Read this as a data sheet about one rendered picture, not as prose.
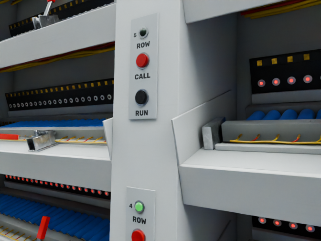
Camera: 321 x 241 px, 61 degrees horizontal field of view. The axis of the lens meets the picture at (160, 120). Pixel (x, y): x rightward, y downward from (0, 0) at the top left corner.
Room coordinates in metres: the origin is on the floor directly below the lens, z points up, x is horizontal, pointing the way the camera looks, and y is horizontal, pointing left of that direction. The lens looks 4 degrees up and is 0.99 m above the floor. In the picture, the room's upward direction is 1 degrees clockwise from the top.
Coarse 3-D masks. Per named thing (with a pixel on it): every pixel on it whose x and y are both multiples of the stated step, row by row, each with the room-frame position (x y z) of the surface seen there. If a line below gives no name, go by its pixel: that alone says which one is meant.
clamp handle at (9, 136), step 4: (36, 132) 0.45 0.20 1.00; (0, 136) 0.40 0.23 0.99; (4, 136) 0.40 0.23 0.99; (8, 136) 0.41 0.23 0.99; (12, 136) 0.41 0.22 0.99; (16, 136) 0.42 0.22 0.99; (20, 136) 0.43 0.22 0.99; (24, 136) 0.43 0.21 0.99; (28, 136) 0.44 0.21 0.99; (36, 136) 0.45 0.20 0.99
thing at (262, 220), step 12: (252, 216) 0.42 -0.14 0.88; (228, 228) 0.42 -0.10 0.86; (252, 228) 0.42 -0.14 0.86; (264, 228) 0.41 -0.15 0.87; (276, 228) 0.40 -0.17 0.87; (288, 228) 0.39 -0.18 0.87; (300, 228) 0.38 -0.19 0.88; (312, 228) 0.37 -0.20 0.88; (228, 240) 0.42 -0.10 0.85; (252, 240) 0.42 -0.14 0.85; (264, 240) 0.41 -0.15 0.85; (276, 240) 0.40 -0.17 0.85; (288, 240) 0.39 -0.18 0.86; (300, 240) 0.38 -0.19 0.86; (312, 240) 0.37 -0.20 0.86
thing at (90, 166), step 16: (0, 112) 0.81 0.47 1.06; (16, 112) 0.78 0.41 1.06; (32, 112) 0.73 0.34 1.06; (48, 112) 0.70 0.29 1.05; (64, 112) 0.66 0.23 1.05; (80, 112) 0.63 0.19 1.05; (112, 128) 0.34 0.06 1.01; (0, 144) 0.55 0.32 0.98; (16, 144) 0.52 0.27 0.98; (64, 144) 0.46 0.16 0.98; (80, 144) 0.45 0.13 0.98; (0, 160) 0.50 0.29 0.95; (16, 160) 0.47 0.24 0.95; (32, 160) 0.44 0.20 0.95; (48, 160) 0.42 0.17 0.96; (64, 160) 0.40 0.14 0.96; (80, 160) 0.38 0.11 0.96; (96, 160) 0.36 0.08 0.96; (32, 176) 0.46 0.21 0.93; (48, 176) 0.43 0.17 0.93; (64, 176) 0.41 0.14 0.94; (80, 176) 0.39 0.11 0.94; (96, 176) 0.37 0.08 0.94
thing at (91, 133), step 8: (0, 128) 0.60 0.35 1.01; (8, 128) 0.58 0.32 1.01; (16, 128) 0.56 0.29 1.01; (24, 128) 0.54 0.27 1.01; (32, 128) 0.53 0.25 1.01; (40, 128) 0.51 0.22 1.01; (48, 128) 0.50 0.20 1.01; (56, 128) 0.49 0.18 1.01; (64, 128) 0.47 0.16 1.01; (72, 128) 0.46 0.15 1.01; (80, 128) 0.45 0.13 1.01; (88, 128) 0.44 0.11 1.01; (96, 128) 0.43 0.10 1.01; (56, 136) 0.48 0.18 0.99; (64, 136) 0.47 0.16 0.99; (72, 136) 0.46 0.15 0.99; (80, 136) 0.45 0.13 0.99; (88, 136) 0.44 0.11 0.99; (96, 136) 0.43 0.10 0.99; (104, 136) 0.42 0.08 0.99
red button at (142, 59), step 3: (141, 54) 0.31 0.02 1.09; (144, 54) 0.31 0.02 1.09; (138, 57) 0.31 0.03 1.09; (141, 57) 0.31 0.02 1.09; (144, 57) 0.31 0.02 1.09; (147, 57) 0.31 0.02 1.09; (138, 60) 0.31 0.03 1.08; (141, 60) 0.31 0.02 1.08; (144, 60) 0.31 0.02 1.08; (147, 60) 0.31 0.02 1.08; (138, 63) 0.31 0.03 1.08; (141, 63) 0.31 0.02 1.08; (144, 63) 0.31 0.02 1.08; (141, 66) 0.31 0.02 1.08
